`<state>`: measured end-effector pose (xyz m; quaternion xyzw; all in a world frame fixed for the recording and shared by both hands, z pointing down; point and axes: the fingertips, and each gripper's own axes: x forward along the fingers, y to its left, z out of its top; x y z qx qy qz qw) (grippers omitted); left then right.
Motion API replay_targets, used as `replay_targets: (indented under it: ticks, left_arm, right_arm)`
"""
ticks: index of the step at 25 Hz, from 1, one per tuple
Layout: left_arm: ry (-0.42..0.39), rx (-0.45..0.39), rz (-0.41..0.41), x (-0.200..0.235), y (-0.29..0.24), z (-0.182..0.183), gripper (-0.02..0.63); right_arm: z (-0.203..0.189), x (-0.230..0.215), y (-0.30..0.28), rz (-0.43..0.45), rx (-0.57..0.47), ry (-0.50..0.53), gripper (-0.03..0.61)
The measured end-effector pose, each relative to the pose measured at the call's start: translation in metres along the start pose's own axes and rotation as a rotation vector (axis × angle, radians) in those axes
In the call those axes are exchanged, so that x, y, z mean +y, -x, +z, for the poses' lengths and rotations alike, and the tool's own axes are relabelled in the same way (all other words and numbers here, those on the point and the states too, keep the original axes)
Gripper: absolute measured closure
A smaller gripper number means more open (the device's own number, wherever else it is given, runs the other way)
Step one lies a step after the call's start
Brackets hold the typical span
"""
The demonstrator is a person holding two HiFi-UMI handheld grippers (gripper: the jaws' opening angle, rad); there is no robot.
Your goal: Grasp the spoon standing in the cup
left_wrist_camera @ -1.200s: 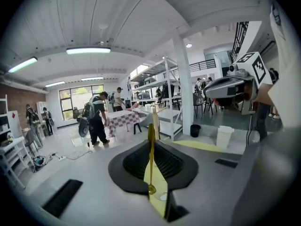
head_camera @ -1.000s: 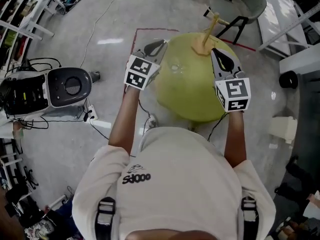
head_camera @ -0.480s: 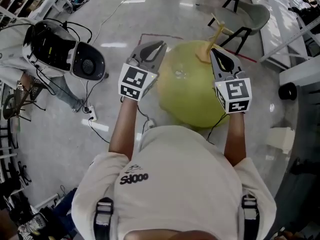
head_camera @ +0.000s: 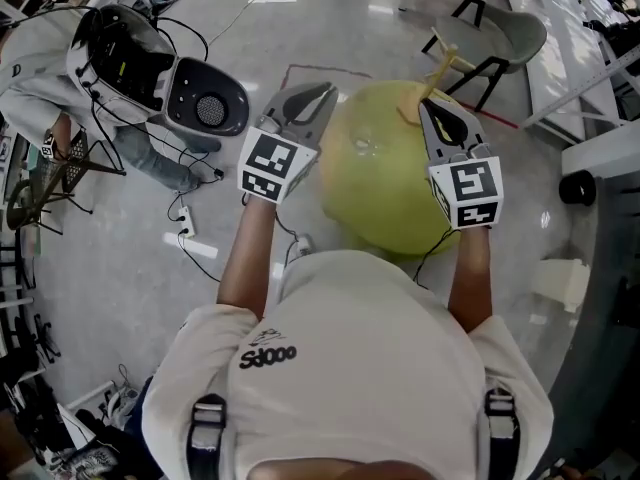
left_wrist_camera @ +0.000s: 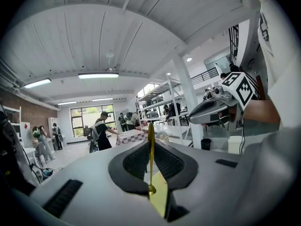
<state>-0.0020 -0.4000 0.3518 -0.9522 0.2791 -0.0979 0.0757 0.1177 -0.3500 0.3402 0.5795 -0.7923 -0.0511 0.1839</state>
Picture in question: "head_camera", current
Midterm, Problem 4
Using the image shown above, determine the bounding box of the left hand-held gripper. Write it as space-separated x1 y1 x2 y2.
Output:
236 82 340 205

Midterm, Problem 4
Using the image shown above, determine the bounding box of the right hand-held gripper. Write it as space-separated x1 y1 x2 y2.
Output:
418 99 504 231

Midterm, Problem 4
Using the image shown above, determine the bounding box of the yellow spoon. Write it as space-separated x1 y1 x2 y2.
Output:
422 42 460 100

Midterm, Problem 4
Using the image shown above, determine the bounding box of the person's left forearm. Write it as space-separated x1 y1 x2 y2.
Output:
216 198 279 320

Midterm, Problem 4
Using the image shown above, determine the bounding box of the person's right forearm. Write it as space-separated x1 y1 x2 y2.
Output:
446 226 495 333

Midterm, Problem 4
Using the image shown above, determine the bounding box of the yellow-green round table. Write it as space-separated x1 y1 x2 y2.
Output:
318 79 462 256

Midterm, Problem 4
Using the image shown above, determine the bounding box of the grey shell chair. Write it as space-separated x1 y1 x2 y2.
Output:
421 0 549 113

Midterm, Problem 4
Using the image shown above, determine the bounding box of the white long table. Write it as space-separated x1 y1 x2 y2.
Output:
506 0 640 145

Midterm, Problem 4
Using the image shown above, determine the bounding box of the black cylinder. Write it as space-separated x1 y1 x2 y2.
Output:
558 171 598 207

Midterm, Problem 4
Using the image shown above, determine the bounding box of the white power strip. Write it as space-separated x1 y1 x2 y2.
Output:
176 205 198 238

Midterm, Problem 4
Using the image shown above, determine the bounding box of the white box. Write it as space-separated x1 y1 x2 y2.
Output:
536 257 592 314

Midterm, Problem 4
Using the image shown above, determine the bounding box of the black metal mesh chair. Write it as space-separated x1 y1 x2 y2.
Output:
4 128 127 235

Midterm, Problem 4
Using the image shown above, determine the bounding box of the person's white shirt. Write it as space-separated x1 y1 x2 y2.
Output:
141 249 556 480

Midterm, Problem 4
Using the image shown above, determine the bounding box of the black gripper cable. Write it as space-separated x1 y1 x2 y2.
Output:
241 192 302 265
411 226 462 290

